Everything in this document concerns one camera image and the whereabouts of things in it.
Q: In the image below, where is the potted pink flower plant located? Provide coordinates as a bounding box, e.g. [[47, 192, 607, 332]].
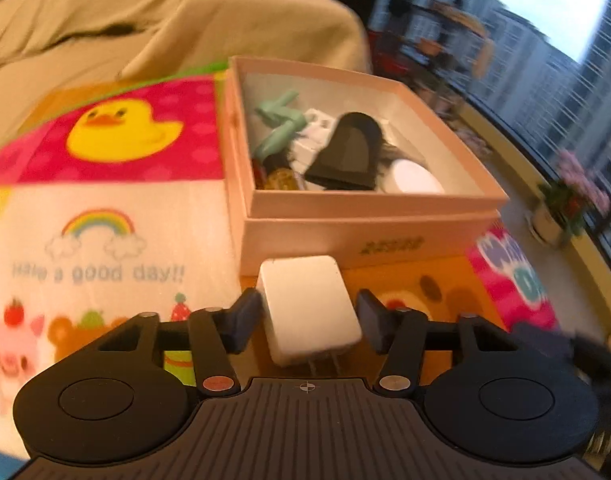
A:
[[528, 150, 611, 249]]

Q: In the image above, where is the beige covered sofa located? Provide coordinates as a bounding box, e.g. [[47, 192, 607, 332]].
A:
[[0, 0, 374, 157]]

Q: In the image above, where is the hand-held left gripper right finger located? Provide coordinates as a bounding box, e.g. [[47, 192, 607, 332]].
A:
[[356, 288, 523, 394]]

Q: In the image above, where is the white charger plug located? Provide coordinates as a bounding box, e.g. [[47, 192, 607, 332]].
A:
[[256, 255, 363, 377]]

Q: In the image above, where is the green plastic tool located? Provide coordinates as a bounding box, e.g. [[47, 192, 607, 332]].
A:
[[252, 90, 310, 160]]

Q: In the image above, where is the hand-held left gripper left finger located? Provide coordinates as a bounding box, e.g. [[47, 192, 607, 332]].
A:
[[88, 287, 263, 395]]

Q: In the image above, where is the pink cardboard box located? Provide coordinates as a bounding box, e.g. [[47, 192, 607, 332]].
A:
[[222, 56, 510, 278]]

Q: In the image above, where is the colourful cartoon play mat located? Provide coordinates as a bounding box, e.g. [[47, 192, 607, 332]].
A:
[[0, 60, 561, 461]]

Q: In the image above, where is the white power adapter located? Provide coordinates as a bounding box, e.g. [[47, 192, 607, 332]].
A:
[[288, 137, 331, 173]]

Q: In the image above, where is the yellow and black small bottle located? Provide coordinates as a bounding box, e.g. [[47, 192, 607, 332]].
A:
[[262, 167, 300, 191]]

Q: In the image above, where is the black metal shelf rack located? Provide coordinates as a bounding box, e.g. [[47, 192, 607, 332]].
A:
[[370, 0, 497, 111]]

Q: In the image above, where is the small white printed box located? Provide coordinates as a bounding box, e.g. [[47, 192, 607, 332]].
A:
[[302, 107, 342, 143]]

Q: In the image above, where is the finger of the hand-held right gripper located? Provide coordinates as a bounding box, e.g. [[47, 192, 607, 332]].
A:
[[568, 332, 611, 387]]

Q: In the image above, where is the black wedge-shaped case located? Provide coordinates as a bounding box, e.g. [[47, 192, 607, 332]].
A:
[[304, 111, 383, 192]]

